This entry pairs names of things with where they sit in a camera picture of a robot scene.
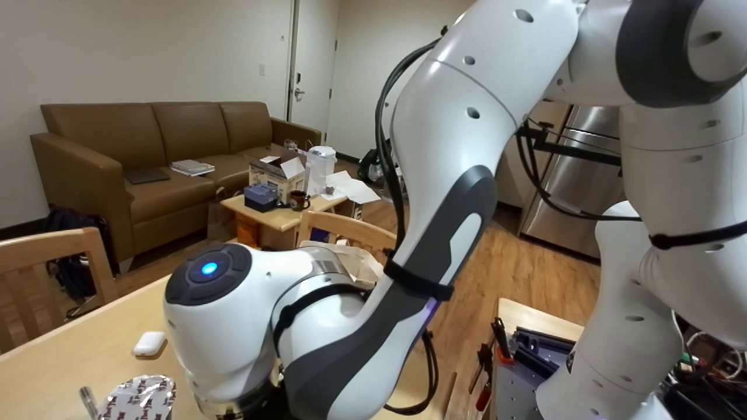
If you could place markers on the white kettle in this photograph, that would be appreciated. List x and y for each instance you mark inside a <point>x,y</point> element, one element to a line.
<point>321,161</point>

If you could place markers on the black laptop on sofa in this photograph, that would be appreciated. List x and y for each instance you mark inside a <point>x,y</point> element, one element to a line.
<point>144,176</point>

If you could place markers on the wooden coffee table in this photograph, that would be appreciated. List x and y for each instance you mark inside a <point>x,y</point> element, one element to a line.
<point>272,229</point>

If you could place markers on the white papers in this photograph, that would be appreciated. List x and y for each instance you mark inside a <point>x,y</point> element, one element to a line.
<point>351,187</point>

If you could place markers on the brown leather sofa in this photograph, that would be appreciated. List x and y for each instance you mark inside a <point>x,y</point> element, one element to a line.
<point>86,150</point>

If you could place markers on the wooden chair with bag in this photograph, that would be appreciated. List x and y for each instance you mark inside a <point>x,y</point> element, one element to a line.
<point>329,226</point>

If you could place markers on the metal utensil on table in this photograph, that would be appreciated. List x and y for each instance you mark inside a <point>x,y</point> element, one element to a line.
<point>88,401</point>

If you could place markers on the white earbuds case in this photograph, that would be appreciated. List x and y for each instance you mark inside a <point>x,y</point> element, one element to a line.
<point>150,343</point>

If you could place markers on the cardboard box on table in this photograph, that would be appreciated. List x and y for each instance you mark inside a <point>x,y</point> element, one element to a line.
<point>286,172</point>

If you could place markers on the book on sofa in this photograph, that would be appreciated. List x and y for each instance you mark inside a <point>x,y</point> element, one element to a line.
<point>191,168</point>

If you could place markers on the wooden chair left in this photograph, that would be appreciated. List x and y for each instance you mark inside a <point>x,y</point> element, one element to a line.
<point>31,297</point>

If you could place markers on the white door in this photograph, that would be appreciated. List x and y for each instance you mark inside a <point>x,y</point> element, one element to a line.
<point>312,40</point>

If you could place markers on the patterned cloth pouch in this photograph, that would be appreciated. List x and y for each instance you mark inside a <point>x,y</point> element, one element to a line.
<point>143,396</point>

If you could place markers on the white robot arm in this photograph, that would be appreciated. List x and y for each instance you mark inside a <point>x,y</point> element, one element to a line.
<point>672,249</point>

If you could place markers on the black backpack on floor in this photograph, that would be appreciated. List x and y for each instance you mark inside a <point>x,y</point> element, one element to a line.
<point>73,273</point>

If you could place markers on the stainless steel refrigerator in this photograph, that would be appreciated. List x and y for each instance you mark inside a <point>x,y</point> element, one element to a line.
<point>577,171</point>

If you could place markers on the dark mug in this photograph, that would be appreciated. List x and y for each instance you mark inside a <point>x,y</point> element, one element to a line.
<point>300,200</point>

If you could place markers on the dark blue box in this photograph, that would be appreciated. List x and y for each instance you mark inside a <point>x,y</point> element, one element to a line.
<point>259,197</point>

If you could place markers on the wooden side table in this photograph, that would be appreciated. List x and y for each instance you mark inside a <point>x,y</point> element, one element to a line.
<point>514,380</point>

